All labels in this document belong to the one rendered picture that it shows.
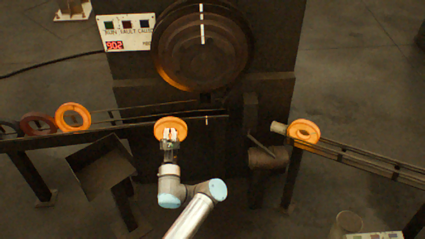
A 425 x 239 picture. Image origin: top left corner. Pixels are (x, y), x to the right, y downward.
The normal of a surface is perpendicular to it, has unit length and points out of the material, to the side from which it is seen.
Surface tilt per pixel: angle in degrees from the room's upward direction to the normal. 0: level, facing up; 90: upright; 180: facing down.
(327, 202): 0
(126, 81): 0
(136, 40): 90
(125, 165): 5
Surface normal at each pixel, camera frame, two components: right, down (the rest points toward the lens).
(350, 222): -0.02, -0.70
